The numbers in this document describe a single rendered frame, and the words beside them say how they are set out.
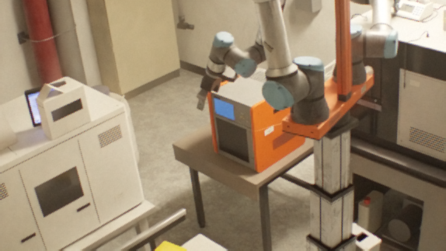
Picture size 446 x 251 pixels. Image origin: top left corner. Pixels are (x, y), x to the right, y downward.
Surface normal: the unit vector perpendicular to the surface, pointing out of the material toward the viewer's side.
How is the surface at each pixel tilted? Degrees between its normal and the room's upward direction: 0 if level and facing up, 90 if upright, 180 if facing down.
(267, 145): 90
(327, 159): 90
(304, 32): 90
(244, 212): 0
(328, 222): 90
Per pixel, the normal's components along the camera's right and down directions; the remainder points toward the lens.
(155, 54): 0.70, 0.27
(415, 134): -0.71, 0.38
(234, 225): -0.10, -0.88
